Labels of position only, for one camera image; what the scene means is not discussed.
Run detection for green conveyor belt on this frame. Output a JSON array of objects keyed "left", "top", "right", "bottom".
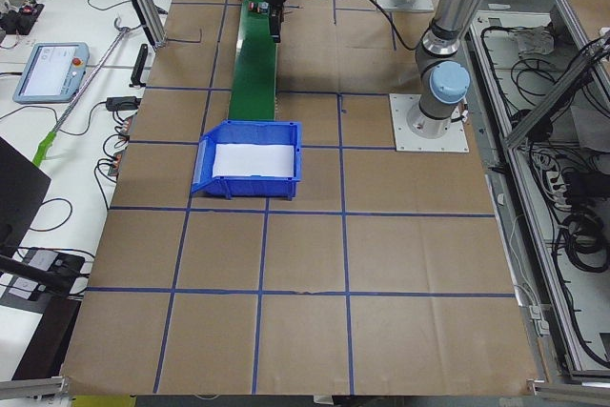
[{"left": 228, "top": 0, "right": 277, "bottom": 121}]

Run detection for left blue plastic bin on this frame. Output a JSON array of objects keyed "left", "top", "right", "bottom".
[{"left": 191, "top": 120, "right": 302, "bottom": 200}]

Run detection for white foam pad left bin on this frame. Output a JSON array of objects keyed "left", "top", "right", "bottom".
[{"left": 212, "top": 144, "right": 295, "bottom": 178}]

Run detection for black power adapter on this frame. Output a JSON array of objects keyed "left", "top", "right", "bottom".
[{"left": 105, "top": 96, "right": 141, "bottom": 112}]

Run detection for teach pendant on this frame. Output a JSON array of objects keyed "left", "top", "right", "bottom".
[{"left": 12, "top": 42, "right": 90, "bottom": 104}]

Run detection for black monitor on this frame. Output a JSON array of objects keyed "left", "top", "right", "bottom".
[{"left": 0, "top": 138, "right": 51, "bottom": 257}]

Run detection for green handled grabber tool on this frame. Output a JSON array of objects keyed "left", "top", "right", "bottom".
[{"left": 32, "top": 16, "right": 132, "bottom": 167}]

